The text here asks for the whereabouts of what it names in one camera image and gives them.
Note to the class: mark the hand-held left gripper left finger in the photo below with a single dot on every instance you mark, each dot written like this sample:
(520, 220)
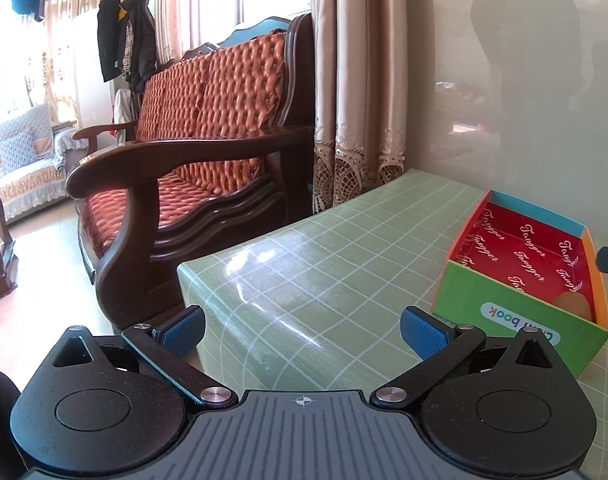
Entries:
(184, 334)

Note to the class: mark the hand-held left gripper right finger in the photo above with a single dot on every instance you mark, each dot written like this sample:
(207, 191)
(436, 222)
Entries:
(424, 332)

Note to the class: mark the colourful cardboard box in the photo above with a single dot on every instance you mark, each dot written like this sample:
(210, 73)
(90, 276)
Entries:
(514, 330)

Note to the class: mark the tan round fruit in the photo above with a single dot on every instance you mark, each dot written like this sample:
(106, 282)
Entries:
(574, 305)

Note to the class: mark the green checked tablecloth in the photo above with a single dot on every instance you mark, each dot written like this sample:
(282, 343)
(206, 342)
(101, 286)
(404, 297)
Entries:
(334, 260)

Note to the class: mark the dark wooden sofa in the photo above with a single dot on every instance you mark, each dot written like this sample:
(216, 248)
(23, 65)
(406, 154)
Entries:
(184, 152)

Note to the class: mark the grey fabric sofa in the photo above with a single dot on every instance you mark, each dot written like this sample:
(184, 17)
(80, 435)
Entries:
(29, 185)

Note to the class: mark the red and white garment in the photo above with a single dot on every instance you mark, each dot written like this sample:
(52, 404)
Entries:
(120, 110)

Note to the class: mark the orange tufted sofa cushion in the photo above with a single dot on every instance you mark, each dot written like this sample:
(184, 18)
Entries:
(219, 100)

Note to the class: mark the grey zigzag pillow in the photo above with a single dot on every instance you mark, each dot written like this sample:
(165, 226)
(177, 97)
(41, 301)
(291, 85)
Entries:
(18, 150)

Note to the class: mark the beige patterned curtain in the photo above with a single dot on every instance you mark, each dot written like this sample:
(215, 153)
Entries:
(356, 85)

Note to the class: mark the dark long coat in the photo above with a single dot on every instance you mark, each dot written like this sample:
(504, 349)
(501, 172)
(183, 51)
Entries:
(141, 40)

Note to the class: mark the black jacket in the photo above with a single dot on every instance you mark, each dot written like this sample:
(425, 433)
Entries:
(109, 35)

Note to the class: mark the sheer lace curtain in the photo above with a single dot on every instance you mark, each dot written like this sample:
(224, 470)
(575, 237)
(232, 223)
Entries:
(184, 10)

